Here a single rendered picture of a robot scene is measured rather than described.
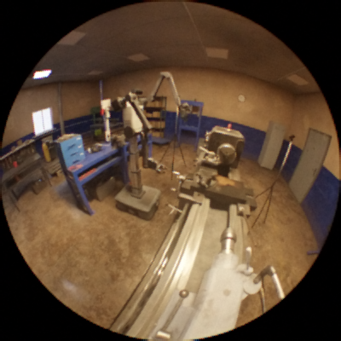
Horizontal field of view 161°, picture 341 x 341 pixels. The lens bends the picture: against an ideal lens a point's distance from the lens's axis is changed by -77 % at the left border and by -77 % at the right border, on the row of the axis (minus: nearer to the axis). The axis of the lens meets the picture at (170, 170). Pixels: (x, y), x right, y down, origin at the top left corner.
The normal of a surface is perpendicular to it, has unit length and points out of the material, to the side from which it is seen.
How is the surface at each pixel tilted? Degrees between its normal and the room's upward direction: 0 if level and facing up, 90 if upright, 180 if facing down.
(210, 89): 90
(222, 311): 1
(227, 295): 0
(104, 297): 0
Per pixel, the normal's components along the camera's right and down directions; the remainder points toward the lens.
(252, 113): -0.37, 0.45
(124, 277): 0.07, -0.86
